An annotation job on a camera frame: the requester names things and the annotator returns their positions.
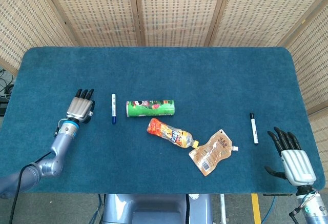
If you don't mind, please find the tan spouted drink pouch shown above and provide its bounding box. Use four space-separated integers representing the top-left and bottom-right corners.
189 129 239 177

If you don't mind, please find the blue cap whiteboard marker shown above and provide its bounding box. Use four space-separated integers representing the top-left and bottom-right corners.
111 93 118 125

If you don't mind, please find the woven folding screen panel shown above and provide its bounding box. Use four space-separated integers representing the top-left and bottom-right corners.
39 0 143 47
133 0 232 47
0 0 78 76
282 0 328 184
209 0 328 48

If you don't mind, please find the blue floor cable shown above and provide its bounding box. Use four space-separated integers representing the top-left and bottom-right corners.
92 194 104 224
265 195 277 224

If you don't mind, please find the grey robot torso base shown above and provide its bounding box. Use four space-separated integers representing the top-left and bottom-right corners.
101 193 214 224

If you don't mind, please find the yellow floor tape strip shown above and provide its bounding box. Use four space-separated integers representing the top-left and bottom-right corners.
251 193 262 224

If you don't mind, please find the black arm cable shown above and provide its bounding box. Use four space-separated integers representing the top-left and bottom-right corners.
8 151 53 224

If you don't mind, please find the blue table mat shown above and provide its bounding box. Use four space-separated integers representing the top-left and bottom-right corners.
0 46 324 195

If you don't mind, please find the white table leg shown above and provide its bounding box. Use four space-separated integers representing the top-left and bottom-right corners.
219 194 228 224

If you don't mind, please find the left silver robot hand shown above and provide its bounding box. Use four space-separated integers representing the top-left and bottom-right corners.
66 88 96 125

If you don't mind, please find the black floor cable bundle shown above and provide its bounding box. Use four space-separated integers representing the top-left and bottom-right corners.
0 67 15 116

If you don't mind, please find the black cap whiteboard marker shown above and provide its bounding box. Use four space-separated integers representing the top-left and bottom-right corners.
250 112 259 145

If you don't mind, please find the green chips can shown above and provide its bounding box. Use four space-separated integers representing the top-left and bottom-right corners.
125 99 176 118

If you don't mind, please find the orange drink plastic bottle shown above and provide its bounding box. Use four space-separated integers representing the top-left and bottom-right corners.
147 118 200 150

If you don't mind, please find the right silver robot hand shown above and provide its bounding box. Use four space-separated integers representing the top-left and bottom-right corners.
264 126 317 188

